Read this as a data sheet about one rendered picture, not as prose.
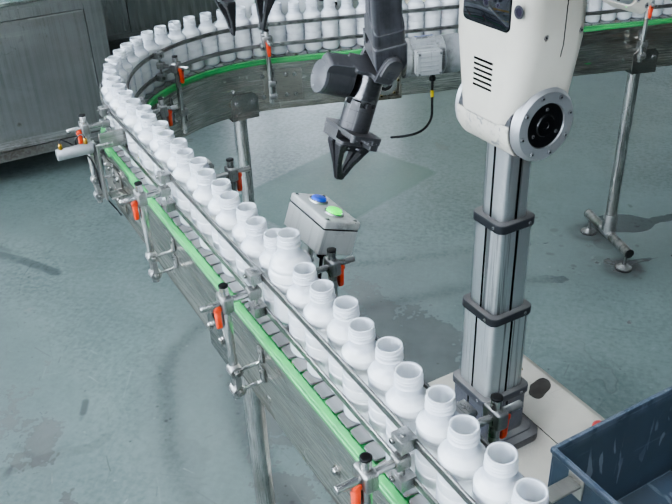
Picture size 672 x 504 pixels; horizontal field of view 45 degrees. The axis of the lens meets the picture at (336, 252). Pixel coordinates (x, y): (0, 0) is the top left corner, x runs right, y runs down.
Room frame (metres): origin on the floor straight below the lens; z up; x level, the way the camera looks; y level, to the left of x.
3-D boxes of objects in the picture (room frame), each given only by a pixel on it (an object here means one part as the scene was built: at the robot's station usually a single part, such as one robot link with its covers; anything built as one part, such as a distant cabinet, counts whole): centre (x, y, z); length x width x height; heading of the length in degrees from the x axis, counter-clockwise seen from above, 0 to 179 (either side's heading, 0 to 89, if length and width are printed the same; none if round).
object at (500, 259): (1.62, -0.39, 0.74); 0.11 x 0.11 x 0.40; 28
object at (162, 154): (1.63, 0.36, 1.08); 0.06 x 0.06 x 0.17
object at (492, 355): (1.62, -0.39, 0.49); 0.13 x 0.13 x 0.40; 28
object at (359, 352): (0.91, -0.03, 1.08); 0.06 x 0.06 x 0.17
